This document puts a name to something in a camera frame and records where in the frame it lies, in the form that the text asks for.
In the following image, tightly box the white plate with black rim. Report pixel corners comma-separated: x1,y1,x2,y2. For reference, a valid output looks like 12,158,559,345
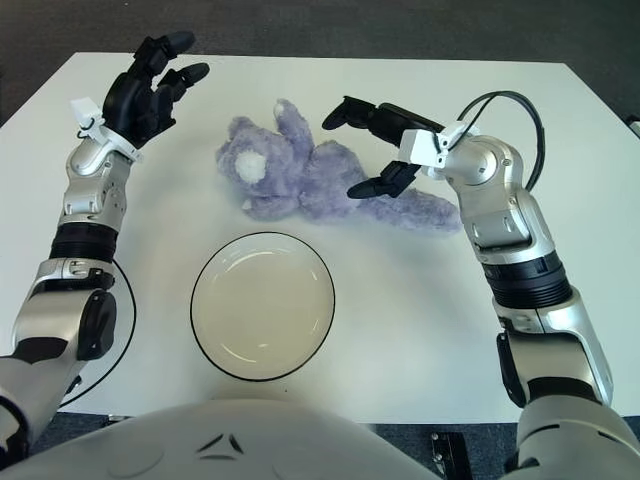
189,230,337,382

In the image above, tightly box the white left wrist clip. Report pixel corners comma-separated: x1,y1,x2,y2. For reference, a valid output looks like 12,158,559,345
69,98,104,134

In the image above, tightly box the thin black left elbow cable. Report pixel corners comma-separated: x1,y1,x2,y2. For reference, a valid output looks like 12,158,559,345
59,259,139,404

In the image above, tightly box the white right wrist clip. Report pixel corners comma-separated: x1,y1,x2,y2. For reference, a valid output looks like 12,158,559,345
398,122,481,169

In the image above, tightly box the black metal bracket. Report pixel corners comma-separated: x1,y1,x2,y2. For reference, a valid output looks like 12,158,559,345
429,429,471,480

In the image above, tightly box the grey robot torso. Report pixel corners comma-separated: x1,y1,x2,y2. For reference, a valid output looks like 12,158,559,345
0,397,441,480

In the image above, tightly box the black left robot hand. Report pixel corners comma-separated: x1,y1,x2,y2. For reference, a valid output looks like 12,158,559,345
102,30,211,150

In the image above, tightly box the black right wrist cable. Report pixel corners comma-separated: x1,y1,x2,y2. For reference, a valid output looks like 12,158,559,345
457,89,546,191

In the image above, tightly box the purple plush bunny doll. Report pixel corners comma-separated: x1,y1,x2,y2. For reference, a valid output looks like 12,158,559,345
214,98,461,235

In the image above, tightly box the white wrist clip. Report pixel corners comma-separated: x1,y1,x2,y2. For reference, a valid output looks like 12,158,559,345
69,98,104,134
398,122,481,169

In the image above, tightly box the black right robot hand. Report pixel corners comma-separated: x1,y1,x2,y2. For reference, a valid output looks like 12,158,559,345
322,95,446,200

